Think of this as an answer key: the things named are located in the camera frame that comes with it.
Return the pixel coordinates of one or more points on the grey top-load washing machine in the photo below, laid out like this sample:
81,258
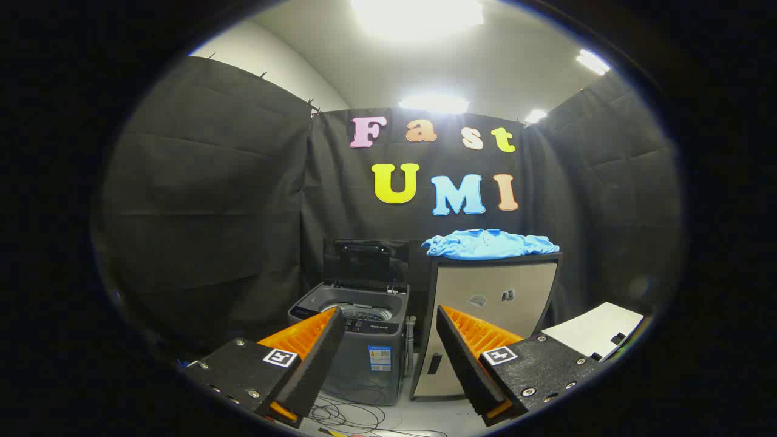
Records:
370,376

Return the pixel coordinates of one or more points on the dark washing machine lid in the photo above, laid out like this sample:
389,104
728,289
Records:
364,264

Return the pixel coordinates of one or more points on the light blue polo shirt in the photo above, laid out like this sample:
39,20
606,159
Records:
485,244

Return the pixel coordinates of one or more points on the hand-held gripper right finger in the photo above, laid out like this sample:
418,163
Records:
464,364

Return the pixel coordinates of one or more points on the large ceiling light panel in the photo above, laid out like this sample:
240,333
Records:
416,15

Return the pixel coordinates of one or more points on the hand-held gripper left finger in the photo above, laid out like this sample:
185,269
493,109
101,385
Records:
315,364

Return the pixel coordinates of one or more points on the beige cabinet with black frame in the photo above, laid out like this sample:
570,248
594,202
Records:
485,282

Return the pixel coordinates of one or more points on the white flat board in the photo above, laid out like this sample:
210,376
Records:
598,328

